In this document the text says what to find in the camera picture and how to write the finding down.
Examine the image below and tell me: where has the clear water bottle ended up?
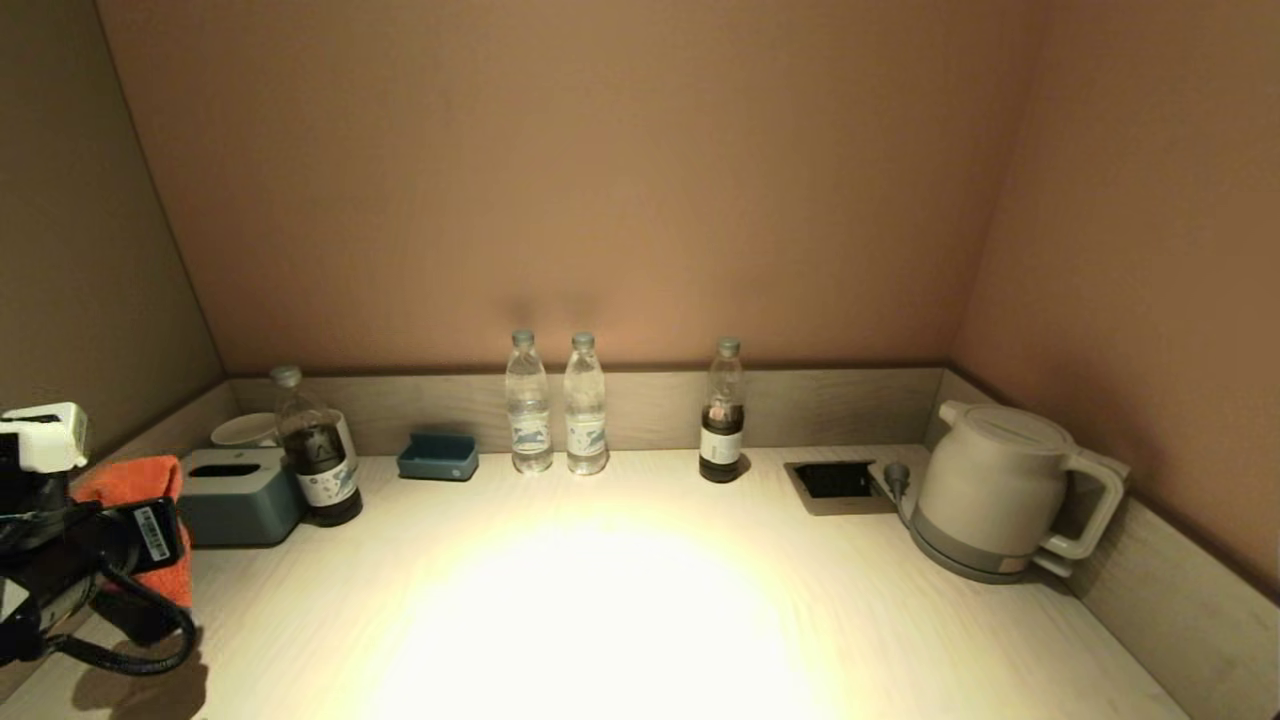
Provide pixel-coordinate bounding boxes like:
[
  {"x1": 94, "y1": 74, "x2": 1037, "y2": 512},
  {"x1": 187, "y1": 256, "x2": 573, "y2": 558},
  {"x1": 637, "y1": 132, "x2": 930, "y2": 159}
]
[
  {"x1": 505, "y1": 329, "x2": 555, "y2": 474},
  {"x1": 564, "y1": 331, "x2": 611, "y2": 476}
]

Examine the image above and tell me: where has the blue tissue box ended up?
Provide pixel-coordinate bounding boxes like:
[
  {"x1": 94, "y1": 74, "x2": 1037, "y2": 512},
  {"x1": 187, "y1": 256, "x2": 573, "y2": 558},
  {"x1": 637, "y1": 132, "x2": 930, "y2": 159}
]
[{"x1": 178, "y1": 447, "x2": 306, "y2": 547}]

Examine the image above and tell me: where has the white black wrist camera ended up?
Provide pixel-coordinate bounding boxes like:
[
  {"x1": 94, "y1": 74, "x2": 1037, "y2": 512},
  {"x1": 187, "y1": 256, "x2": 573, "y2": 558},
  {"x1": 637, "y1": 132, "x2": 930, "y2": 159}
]
[{"x1": 0, "y1": 402, "x2": 90, "y2": 519}]

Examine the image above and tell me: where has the white ceramic cup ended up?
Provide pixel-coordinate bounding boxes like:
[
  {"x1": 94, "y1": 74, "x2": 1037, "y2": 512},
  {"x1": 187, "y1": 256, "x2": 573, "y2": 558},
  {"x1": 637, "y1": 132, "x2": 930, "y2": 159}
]
[{"x1": 211, "y1": 411, "x2": 282, "y2": 448}]

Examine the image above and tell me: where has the grey kettle base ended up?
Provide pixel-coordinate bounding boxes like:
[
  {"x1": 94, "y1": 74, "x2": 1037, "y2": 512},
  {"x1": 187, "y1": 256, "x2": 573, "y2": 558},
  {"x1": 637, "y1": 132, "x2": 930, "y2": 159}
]
[{"x1": 905, "y1": 505, "x2": 1051, "y2": 585}]

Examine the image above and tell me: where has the small blue tray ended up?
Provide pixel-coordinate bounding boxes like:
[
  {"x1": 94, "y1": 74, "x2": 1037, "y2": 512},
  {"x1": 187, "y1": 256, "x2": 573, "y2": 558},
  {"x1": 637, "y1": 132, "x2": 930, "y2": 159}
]
[{"x1": 397, "y1": 431, "x2": 480, "y2": 482}]

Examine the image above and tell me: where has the short black cable loop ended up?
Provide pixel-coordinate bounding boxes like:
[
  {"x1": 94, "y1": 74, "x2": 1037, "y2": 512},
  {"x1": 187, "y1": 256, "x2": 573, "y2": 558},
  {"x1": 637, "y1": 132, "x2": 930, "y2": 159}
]
[{"x1": 45, "y1": 565, "x2": 199, "y2": 677}]

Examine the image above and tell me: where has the orange microfibre cloth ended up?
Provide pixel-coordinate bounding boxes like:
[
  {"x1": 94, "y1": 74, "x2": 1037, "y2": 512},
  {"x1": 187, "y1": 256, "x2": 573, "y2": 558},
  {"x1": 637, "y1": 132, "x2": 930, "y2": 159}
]
[{"x1": 72, "y1": 455, "x2": 194, "y2": 611}]

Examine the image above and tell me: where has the large dark drink bottle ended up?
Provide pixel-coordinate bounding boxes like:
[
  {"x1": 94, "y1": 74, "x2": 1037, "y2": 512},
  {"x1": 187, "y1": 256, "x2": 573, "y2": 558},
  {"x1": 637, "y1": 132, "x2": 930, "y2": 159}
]
[{"x1": 270, "y1": 364, "x2": 364, "y2": 527}]

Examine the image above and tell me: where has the white electric kettle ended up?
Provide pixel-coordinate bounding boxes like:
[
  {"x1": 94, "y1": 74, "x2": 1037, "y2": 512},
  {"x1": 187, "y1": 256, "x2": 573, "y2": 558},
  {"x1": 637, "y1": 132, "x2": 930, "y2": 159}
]
[{"x1": 915, "y1": 400, "x2": 1131, "y2": 576}]

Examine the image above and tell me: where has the small dark drink bottle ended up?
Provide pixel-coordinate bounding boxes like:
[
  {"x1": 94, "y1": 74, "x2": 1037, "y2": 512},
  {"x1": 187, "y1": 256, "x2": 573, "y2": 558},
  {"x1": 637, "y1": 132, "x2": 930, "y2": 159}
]
[{"x1": 700, "y1": 337, "x2": 747, "y2": 484}]

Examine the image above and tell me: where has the recessed black socket box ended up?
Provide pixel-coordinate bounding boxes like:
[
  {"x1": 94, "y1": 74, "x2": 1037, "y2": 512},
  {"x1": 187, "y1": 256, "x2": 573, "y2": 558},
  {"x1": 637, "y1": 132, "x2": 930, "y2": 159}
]
[{"x1": 785, "y1": 459, "x2": 898, "y2": 516}]

